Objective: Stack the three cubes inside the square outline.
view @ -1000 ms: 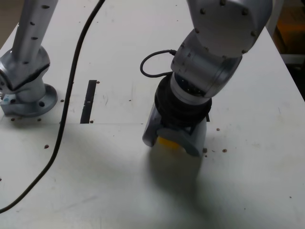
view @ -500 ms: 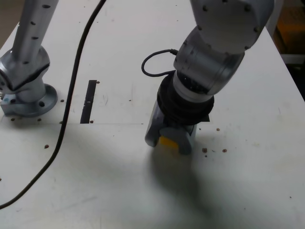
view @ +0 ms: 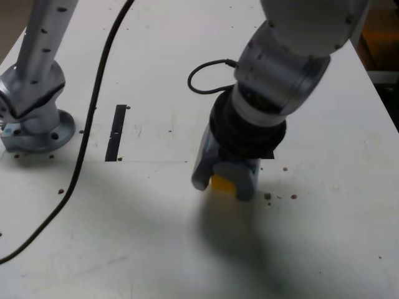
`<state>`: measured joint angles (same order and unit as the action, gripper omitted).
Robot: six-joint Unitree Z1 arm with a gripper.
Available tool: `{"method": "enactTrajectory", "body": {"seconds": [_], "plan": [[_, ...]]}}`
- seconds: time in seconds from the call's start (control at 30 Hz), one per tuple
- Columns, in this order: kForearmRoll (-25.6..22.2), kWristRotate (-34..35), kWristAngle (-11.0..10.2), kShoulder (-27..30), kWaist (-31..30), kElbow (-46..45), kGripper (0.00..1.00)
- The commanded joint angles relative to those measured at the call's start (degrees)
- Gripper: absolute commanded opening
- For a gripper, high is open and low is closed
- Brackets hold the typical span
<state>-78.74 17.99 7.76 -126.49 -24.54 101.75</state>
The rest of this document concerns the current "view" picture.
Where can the black tape square outline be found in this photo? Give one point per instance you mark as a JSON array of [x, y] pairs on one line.
[[269, 154]]

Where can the yellow cube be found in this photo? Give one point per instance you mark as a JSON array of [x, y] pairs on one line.
[[223, 184]]

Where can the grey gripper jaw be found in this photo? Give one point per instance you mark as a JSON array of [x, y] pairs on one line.
[[243, 177], [202, 165]]

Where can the black tape strip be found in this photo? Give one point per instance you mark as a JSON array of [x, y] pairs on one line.
[[117, 130]]

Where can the brown cardboard box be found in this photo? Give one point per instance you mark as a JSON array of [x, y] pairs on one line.
[[381, 40]]

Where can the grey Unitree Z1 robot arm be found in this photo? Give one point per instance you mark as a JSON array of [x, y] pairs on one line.
[[37, 62]]

